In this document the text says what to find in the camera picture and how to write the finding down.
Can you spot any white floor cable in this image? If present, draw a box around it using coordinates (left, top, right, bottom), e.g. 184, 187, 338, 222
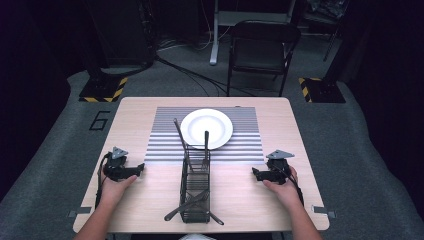
157, 19, 231, 53

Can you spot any person's right hand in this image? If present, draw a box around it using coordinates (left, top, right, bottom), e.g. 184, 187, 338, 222
262, 165, 303, 210

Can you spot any black folding chair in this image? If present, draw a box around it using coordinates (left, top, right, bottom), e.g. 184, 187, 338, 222
226, 19, 302, 98

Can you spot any black wire cutlery caddy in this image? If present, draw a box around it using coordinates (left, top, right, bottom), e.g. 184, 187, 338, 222
178, 144, 212, 224

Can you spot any right hand-held gripper black cable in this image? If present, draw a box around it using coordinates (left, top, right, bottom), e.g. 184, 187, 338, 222
279, 162, 305, 206

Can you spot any hand-held gripper black cable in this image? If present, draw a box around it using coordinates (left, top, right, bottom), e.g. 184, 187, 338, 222
94, 152, 113, 210
279, 162, 305, 206

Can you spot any person's left hand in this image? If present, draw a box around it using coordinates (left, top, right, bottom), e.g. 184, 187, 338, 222
99, 174, 139, 210

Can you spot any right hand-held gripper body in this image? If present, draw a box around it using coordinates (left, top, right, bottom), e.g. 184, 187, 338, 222
264, 149, 296, 186

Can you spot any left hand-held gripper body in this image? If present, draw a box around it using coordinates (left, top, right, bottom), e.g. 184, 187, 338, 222
102, 146, 135, 183

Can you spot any white round plate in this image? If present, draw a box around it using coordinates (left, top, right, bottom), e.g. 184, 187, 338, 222
180, 108, 234, 151

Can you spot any white metal desk frame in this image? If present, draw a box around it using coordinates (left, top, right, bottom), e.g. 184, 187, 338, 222
208, 0, 298, 66

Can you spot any grey metal knife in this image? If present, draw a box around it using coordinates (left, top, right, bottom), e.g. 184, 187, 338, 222
173, 117, 194, 169

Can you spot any black cabinet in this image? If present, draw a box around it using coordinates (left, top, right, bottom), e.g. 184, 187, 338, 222
83, 0, 158, 68

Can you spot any grey metal table bracket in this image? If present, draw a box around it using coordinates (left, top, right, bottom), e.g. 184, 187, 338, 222
311, 204, 337, 220
67, 206, 93, 219

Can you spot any grey metal fork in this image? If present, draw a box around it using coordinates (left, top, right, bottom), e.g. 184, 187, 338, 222
202, 130, 211, 169

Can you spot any grey striped placemat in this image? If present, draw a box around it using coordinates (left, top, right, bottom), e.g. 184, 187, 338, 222
144, 106, 266, 165

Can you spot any person's white clothing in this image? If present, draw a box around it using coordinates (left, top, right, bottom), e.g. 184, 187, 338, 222
179, 233, 216, 240

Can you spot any left hand-held gripper black cable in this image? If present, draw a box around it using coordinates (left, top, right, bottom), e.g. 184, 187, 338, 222
94, 152, 113, 210

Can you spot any black floor cable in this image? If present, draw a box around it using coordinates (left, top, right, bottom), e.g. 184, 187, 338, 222
155, 55, 258, 98

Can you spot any black stand base hazard tape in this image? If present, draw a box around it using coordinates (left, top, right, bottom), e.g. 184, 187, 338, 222
298, 76, 347, 104
78, 76, 129, 104

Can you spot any dark cutlery piece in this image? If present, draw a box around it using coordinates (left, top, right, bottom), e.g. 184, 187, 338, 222
163, 191, 210, 222
183, 195, 225, 226

